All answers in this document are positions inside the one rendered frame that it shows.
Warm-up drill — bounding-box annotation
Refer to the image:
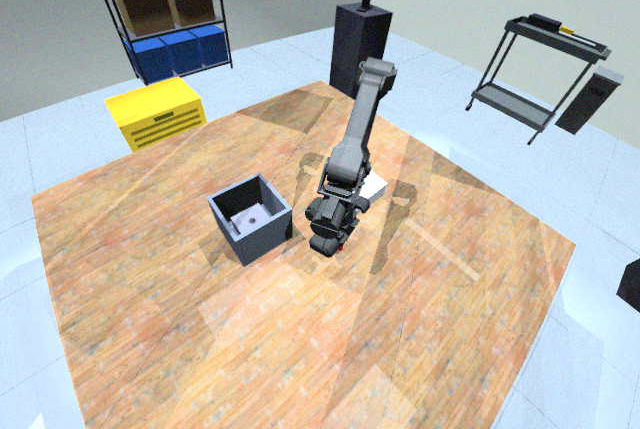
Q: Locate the pale blue square plate with hole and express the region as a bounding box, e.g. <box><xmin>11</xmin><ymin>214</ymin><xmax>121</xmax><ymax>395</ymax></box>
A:
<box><xmin>231</xmin><ymin>203</ymin><xmax>270</xmax><ymax>235</ymax></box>

